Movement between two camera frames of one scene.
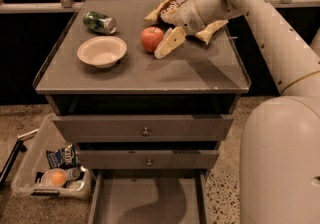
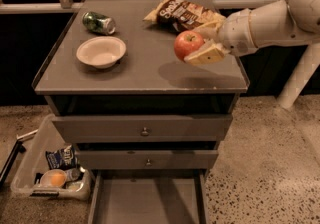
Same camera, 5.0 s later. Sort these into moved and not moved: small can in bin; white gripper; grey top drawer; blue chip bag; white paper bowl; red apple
Moved: red apple; white gripper
Not moved: white paper bowl; small can in bin; grey top drawer; blue chip bag
